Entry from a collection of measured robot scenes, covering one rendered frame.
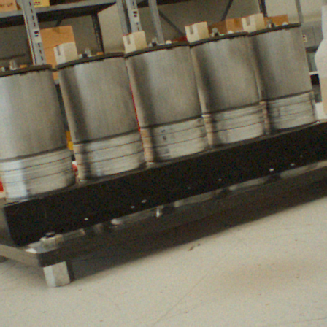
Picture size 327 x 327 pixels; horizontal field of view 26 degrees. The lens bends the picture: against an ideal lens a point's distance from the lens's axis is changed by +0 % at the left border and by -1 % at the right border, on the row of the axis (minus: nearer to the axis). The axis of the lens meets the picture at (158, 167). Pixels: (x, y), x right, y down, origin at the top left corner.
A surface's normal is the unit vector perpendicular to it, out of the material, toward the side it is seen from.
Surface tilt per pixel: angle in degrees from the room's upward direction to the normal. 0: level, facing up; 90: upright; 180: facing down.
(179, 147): 90
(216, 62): 90
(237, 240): 0
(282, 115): 90
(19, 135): 90
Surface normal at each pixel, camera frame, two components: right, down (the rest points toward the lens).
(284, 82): -0.04, 0.11
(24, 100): 0.22, 0.05
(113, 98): 0.46, 0.00
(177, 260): -0.20, -0.97
